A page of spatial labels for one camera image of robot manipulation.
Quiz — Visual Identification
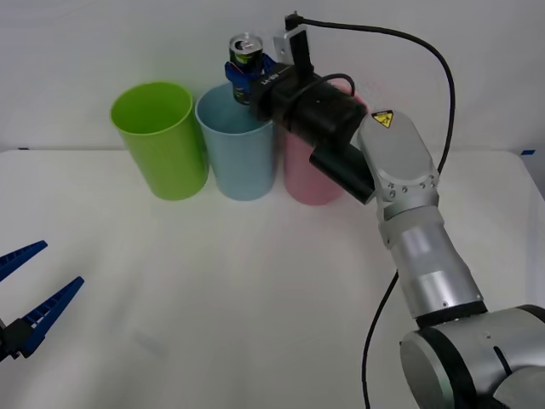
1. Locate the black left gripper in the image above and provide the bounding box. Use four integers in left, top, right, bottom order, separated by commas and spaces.
0, 239, 85, 363

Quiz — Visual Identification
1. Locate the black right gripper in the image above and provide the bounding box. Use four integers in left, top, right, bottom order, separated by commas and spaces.
224, 52, 325, 130

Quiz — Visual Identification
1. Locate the green drink can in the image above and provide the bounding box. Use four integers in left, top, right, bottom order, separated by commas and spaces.
229, 32, 264, 106

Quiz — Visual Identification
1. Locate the pale blue plastic bin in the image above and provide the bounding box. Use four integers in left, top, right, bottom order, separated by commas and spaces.
194, 82, 277, 202

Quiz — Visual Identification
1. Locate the pink plastic bin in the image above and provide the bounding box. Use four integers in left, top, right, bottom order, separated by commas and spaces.
281, 82, 369, 207

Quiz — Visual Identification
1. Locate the green plastic bin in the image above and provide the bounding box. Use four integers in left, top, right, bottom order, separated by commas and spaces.
110, 81, 209, 202

